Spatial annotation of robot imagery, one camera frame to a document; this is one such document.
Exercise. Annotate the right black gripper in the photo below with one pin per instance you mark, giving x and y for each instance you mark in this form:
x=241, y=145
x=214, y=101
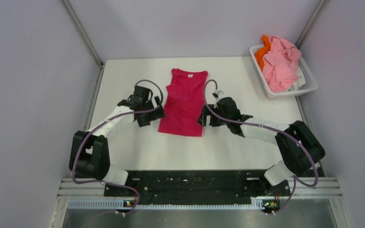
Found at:
x=202, y=119

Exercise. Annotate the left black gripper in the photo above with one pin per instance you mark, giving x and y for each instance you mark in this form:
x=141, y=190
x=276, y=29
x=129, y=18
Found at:
x=156, y=114

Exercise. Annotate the magenta t-shirt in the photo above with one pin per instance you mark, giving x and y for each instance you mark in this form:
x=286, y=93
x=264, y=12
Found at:
x=184, y=103

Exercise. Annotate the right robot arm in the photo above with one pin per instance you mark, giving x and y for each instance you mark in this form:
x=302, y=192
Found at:
x=300, y=150

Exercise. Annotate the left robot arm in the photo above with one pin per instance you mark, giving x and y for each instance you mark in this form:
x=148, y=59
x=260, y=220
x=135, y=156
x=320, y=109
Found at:
x=90, y=160

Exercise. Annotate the orange t-shirt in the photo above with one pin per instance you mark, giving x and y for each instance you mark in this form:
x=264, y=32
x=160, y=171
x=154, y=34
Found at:
x=262, y=51

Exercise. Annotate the light pink t-shirt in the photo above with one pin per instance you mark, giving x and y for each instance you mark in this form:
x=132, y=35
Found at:
x=281, y=64

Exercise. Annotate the white plastic basket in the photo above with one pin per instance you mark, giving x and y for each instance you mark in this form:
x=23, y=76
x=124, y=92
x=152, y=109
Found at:
x=310, y=81

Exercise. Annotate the grey slotted cable duct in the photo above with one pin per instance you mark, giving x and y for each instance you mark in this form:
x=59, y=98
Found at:
x=121, y=204

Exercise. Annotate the aluminium frame profile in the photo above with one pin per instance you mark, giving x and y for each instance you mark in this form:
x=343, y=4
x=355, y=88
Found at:
x=69, y=189

